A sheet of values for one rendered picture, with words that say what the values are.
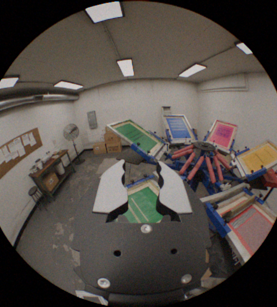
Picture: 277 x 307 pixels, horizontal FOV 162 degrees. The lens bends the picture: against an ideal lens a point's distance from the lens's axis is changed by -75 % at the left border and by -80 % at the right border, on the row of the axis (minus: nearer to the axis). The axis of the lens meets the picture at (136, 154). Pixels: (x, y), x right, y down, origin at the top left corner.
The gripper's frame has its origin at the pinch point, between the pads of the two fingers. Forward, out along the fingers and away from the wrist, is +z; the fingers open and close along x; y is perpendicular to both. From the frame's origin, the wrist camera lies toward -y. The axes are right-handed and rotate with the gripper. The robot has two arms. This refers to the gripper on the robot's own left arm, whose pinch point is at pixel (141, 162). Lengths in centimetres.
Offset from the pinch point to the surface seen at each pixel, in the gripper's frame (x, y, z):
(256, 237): 79, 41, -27
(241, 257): 56, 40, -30
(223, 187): 80, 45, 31
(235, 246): 56, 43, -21
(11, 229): -280, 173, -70
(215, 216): 56, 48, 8
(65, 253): -116, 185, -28
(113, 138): -95, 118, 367
